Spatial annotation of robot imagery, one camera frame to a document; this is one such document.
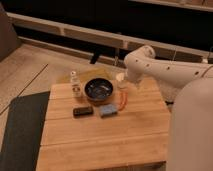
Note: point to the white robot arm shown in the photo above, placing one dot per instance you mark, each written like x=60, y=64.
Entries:
x=190, y=145

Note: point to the dark ceramic bowl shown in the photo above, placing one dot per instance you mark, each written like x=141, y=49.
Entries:
x=98, y=89

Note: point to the white lidded cup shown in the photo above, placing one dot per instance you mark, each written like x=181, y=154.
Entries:
x=121, y=81

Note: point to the blue sponge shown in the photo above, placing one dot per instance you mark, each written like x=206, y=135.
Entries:
x=107, y=110

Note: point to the clear plastic bottle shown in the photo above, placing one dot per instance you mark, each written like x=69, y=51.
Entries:
x=75, y=84

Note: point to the small black box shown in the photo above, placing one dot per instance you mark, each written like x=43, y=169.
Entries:
x=82, y=111

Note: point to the dark floor mat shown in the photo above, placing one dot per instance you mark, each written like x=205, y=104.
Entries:
x=23, y=132

